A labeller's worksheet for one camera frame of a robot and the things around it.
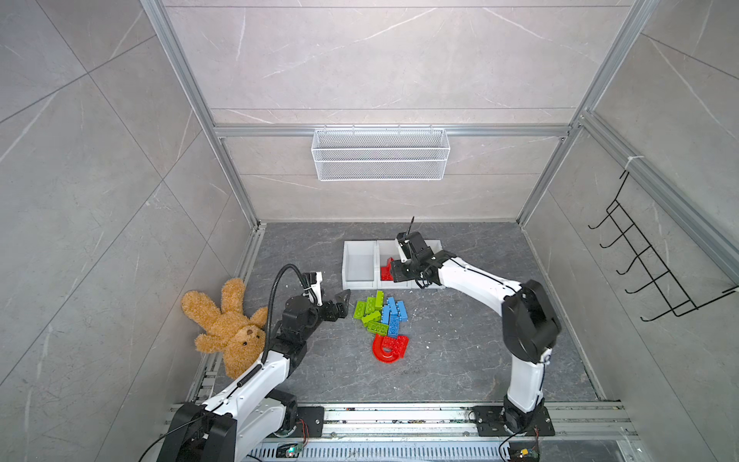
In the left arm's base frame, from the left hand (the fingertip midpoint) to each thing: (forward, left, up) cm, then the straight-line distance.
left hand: (336, 285), depth 83 cm
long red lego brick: (+17, -18, -10) cm, 27 cm away
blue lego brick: (-6, -18, -14) cm, 23 cm away
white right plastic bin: (-9, -28, +19) cm, 35 cm away
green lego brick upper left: (-2, -6, -14) cm, 15 cm away
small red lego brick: (+13, -16, -14) cm, 25 cm away
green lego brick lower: (-9, -13, -13) cm, 20 cm away
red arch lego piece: (-13, -13, -13) cm, 23 cm away
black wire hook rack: (-15, -79, +16) cm, 82 cm away
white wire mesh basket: (+44, -15, +15) cm, 49 cm away
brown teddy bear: (-10, +31, -7) cm, 33 cm away
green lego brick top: (+2, -14, -13) cm, 19 cm away
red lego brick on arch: (-14, -19, -12) cm, 26 cm away
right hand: (+9, -19, -5) cm, 22 cm away
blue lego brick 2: (-3, -21, -12) cm, 24 cm away
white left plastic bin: (+16, -7, -12) cm, 21 cm away
